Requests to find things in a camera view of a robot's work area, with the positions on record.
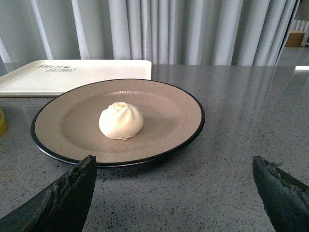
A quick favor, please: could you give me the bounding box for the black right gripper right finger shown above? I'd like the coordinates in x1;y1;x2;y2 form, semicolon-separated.
253;156;309;232

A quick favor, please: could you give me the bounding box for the grey pleated curtain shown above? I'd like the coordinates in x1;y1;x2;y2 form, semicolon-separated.
0;0;299;66

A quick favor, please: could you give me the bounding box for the cream bear print tray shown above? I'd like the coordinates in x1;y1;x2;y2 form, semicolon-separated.
0;60;152;97

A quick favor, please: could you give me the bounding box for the white steamed bun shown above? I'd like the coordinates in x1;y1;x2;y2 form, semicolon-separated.
98;102;144;140

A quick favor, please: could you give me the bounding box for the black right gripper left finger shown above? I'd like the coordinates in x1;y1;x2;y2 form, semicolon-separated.
0;156;97;232

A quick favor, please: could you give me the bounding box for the brown cardboard box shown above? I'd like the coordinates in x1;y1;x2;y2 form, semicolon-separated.
285;30;305;47

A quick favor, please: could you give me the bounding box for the yellow rimmed bamboo steamer basket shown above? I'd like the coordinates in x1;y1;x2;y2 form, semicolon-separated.
0;109;7;137

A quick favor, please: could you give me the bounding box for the beige plate with black rim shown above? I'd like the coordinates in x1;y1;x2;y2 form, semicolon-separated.
30;79;205;167

